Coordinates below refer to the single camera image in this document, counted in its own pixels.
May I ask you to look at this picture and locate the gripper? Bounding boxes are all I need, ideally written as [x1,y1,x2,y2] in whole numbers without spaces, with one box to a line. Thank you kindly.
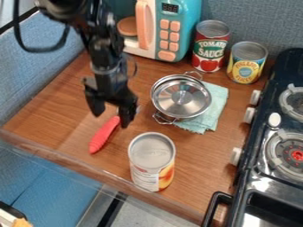
[82,56,140,129]

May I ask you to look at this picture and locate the silver pot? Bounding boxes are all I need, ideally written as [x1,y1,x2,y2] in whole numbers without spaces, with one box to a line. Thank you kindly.
[149,70,214,126]

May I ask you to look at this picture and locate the white and orange can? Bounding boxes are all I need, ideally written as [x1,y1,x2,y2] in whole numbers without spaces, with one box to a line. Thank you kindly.
[126,131,178,193]

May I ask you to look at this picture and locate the silver lid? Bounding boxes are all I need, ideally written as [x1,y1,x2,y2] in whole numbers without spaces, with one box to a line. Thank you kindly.
[150,74,214,120]

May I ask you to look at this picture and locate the toy microwave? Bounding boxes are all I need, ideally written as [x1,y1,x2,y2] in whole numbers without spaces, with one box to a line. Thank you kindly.
[115,0,203,63]

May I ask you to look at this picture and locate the teal cloth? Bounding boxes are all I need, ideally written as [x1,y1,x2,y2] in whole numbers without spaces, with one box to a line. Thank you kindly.
[173,81,230,135]

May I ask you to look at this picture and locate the tomato sauce can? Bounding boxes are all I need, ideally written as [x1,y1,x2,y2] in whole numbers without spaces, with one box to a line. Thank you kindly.
[190,20,232,74]

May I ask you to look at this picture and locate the yellow pineapple can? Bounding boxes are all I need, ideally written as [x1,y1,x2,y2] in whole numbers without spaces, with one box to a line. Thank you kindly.
[226,41,269,85]

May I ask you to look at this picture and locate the toy stove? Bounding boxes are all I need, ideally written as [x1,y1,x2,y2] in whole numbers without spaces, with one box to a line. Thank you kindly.
[199,48,303,227]

